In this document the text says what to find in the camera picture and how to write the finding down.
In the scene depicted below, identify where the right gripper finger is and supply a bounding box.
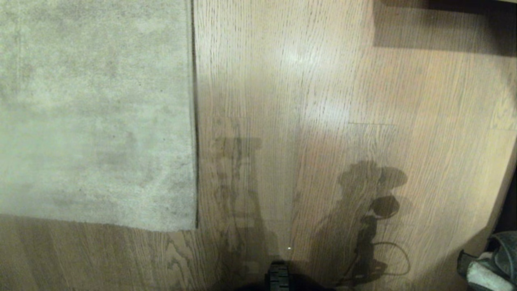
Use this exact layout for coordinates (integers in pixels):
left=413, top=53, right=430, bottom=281
left=457, top=250, right=508, bottom=291

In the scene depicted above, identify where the grey cloth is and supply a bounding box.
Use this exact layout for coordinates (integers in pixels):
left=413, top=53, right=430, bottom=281
left=486, top=231, right=517, bottom=280

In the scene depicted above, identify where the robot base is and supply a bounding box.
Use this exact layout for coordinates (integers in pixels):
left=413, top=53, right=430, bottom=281
left=235, top=261, right=336, bottom=291

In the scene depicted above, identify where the beige pile rug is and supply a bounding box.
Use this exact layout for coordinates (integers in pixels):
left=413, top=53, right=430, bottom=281
left=0, top=0, right=199, bottom=232

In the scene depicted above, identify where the dark wooden furniture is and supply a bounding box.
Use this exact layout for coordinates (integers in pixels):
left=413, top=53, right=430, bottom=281
left=380, top=0, right=517, bottom=13

